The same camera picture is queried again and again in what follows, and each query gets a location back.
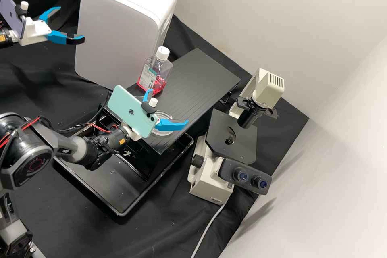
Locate cream microscope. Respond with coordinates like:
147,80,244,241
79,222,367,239
187,67,287,206

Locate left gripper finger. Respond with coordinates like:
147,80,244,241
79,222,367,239
46,29,85,46
38,6,62,25

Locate right wrist camera phone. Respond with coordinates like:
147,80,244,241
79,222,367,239
108,85,160,140

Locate white box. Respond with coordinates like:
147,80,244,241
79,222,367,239
73,0,180,90

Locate wrist camera phone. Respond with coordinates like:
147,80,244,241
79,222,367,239
0,0,29,37
108,85,160,140

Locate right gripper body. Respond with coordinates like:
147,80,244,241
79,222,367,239
125,124,143,142

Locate black cable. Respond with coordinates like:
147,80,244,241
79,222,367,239
59,103,105,133

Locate grey cable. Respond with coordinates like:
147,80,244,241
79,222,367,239
189,201,228,258

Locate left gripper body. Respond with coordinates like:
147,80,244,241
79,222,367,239
17,17,52,47

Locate black tray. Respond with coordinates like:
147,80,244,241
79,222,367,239
52,100,195,217

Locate red liquid bottle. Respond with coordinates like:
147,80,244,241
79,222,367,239
137,46,174,96

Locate black platform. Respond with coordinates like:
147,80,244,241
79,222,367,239
124,48,242,156

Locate left wrist camera phone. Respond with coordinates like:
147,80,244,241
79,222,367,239
0,0,29,37

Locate petri dish lid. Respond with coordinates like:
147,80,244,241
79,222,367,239
150,110,177,138

